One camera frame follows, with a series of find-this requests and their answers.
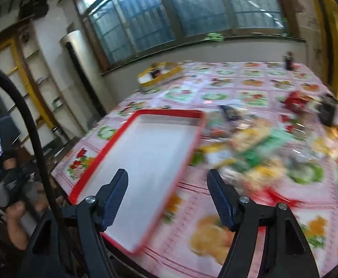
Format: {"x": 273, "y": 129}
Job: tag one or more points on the person's left hand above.
{"x": 18, "y": 226}

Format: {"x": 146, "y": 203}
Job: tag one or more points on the yellow patterned cardboard box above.
{"x": 169, "y": 74}

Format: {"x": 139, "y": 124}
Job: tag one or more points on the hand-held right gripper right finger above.
{"x": 219, "y": 199}

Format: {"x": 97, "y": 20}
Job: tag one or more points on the pile of mixed snack packets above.
{"x": 253, "y": 150}

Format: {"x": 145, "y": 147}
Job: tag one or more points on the floral pink tablecloth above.
{"x": 229, "y": 82}

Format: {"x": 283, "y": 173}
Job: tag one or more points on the green object on windowsill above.
{"x": 214, "y": 37}

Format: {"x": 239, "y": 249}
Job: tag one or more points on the red tray with white inside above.
{"x": 145, "y": 150}

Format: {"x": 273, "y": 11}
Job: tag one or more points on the black bottle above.
{"x": 289, "y": 61}

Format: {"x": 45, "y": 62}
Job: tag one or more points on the wooden shelf unit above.
{"x": 21, "y": 63}

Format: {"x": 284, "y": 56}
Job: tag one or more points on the small dark packet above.
{"x": 156, "y": 72}

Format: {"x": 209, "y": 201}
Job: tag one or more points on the barred window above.
{"x": 157, "y": 20}

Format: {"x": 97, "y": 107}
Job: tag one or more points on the white standing air conditioner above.
{"x": 79, "y": 72}

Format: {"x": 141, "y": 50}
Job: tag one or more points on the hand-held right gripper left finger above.
{"x": 115, "y": 199}

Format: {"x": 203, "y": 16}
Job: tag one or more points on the black bag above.
{"x": 32, "y": 9}

